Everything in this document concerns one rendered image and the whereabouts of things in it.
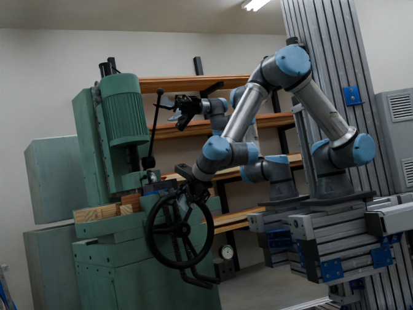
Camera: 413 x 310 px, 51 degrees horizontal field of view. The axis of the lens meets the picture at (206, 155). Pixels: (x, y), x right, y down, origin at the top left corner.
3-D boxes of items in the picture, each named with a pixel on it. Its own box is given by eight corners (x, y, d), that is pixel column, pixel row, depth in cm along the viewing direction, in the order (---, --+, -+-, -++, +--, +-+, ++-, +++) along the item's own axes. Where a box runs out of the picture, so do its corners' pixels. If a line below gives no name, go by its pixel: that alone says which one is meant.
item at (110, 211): (103, 218, 181) (102, 208, 181) (102, 218, 182) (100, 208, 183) (215, 195, 212) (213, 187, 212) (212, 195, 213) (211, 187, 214)
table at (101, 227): (99, 238, 153) (96, 221, 154) (75, 238, 179) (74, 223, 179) (235, 207, 186) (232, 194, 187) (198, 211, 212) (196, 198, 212)
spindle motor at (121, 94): (118, 144, 181) (106, 72, 184) (104, 151, 196) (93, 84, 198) (156, 139, 191) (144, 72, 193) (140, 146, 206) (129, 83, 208)
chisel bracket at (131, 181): (135, 192, 186) (131, 172, 186) (123, 194, 197) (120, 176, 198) (150, 189, 190) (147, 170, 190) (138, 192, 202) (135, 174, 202)
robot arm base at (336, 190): (342, 193, 184) (337, 170, 185) (362, 192, 170) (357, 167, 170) (310, 199, 180) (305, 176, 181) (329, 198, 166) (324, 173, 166)
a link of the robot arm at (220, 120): (230, 134, 199) (225, 111, 200) (209, 139, 205) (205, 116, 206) (238, 134, 206) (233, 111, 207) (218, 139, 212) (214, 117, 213)
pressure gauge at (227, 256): (224, 266, 182) (220, 246, 183) (219, 265, 185) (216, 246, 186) (235, 262, 186) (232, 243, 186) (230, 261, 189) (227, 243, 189)
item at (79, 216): (76, 223, 177) (74, 211, 177) (75, 223, 178) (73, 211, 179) (200, 198, 209) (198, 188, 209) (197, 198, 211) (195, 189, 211)
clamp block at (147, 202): (155, 217, 166) (151, 194, 167) (141, 218, 177) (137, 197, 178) (188, 210, 174) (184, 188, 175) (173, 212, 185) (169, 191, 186)
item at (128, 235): (115, 243, 166) (113, 233, 166) (98, 243, 183) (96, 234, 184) (202, 222, 188) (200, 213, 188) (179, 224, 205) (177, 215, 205)
